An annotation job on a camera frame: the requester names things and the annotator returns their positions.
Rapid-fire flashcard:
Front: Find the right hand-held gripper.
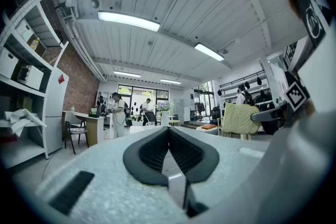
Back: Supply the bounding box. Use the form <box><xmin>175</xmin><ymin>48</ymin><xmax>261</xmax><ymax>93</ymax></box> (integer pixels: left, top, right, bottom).
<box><xmin>250</xmin><ymin>70</ymin><xmax>311</xmax><ymax>126</ymax></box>

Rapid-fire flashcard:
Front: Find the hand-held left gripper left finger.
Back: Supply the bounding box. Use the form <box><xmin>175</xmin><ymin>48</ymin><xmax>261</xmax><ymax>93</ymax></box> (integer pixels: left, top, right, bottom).
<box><xmin>122</xmin><ymin>126</ymin><xmax>170</xmax><ymax>187</ymax></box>

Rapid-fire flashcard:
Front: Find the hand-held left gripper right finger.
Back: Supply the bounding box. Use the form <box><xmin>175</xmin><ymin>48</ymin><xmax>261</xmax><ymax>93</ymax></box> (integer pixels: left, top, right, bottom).
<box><xmin>169</xmin><ymin>126</ymin><xmax>220</xmax><ymax>184</ymax></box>

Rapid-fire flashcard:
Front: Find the person's right forearm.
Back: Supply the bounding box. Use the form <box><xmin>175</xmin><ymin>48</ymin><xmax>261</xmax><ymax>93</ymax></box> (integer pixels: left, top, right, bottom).
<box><xmin>299</xmin><ymin>98</ymin><xmax>317</xmax><ymax>119</ymax></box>

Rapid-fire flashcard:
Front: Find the white floor pouf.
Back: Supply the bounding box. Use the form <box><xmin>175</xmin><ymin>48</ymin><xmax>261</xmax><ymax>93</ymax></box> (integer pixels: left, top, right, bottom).
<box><xmin>195</xmin><ymin>124</ymin><xmax>220</xmax><ymax>136</ymax></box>

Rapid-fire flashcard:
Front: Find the white display rack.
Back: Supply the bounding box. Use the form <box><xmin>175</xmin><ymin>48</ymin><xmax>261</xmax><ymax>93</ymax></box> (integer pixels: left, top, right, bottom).
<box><xmin>219</xmin><ymin>83</ymin><xmax>276</xmax><ymax>113</ymax></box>

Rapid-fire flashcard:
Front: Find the white wooden desk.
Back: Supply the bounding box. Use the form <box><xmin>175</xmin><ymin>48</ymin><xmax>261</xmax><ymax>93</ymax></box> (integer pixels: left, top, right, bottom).
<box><xmin>62</xmin><ymin>110</ymin><xmax>106</xmax><ymax>147</ymax></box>

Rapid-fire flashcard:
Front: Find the black stair railing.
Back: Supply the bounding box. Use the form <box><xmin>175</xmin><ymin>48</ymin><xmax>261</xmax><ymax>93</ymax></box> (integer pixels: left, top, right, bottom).
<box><xmin>282</xmin><ymin>41</ymin><xmax>299</xmax><ymax>69</ymax></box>

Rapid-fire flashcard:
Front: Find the purple flower bouquet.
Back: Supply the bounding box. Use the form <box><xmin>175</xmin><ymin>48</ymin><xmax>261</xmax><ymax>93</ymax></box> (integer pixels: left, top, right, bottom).
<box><xmin>155</xmin><ymin>101</ymin><xmax>174</xmax><ymax>112</ymax></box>

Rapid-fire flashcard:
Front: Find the white chair with black legs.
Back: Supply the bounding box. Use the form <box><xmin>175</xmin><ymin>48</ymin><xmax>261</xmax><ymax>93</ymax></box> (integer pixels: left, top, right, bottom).
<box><xmin>64</xmin><ymin>112</ymin><xmax>89</xmax><ymax>155</ymax></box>

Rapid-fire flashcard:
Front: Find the long ceiling light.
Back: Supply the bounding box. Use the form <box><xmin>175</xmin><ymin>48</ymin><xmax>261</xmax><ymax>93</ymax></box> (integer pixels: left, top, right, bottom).
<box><xmin>97</xmin><ymin>10</ymin><xmax>161</xmax><ymax>33</ymax></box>
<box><xmin>160</xmin><ymin>78</ymin><xmax>182</xmax><ymax>85</ymax></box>
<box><xmin>194</xmin><ymin>42</ymin><xmax>225</xmax><ymax>62</ymax></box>
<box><xmin>113</xmin><ymin>70</ymin><xmax>142</xmax><ymax>78</ymax></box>

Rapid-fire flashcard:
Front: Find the white refrigerator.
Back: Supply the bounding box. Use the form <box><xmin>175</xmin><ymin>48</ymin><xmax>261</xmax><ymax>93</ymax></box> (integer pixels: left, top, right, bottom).
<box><xmin>44</xmin><ymin>67</ymin><xmax>70</xmax><ymax>155</ymax></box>

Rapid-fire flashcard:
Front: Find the person's black printed t-shirt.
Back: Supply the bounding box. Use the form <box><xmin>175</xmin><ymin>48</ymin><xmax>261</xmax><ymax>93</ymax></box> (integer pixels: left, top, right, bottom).
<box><xmin>275</xmin><ymin>0</ymin><xmax>333</xmax><ymax>48</ymax></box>

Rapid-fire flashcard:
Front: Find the crumpled white paper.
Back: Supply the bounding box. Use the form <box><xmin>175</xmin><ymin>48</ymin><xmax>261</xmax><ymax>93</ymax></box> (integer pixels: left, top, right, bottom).
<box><xmin>4</xmin><ymin>108</ymin><xmax>48</xmax><ymax>137</ymax></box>

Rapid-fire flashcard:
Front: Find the white metal shelf unit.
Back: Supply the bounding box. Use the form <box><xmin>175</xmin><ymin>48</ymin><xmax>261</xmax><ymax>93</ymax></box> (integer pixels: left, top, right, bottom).
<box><xmin>0</xmin><ymin>0</ymin><xmax>69</xmax><ymax>168</ymax></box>

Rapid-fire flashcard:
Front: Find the white storage basket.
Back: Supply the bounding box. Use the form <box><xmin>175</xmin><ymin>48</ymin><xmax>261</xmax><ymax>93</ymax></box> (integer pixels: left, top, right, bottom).
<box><xmin>0</xmin><ymin>47</ymin><xmax>19</xmax><ymax>79</ymax></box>

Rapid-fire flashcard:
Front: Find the white cardboard box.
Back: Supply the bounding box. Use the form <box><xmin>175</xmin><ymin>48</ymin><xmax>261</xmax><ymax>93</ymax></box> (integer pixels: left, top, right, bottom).
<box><xmin>15</xmin><ymin>19</ymin><xmax>35</xmax><ymax>42</ymax></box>

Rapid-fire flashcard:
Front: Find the white ceiling spotlight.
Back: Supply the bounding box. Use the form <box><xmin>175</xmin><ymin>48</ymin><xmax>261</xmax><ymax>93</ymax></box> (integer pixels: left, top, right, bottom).
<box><xmin>55</xmin><ymin>0</ymin><xmax>77</xmax><ymax>20</ymax></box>

